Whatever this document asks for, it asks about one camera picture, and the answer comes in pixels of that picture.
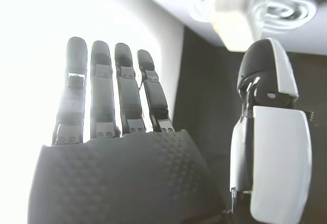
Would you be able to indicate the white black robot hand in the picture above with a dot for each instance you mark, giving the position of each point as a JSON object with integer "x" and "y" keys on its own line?
{"x": 122, "y": 178}

